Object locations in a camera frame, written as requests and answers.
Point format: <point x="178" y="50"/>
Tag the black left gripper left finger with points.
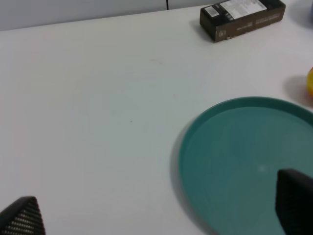
<point x="22" y="217"/>

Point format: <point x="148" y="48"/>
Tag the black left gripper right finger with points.
<point x="294" y="202"/>

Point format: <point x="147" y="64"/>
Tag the red yellow toy fruit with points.
<point x="310" y="82"/>

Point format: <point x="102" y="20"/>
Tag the teal round plate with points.
<point x="229" y="159"/>

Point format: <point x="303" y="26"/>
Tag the dark brown cardboard box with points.
<point x="232" y="18"/>

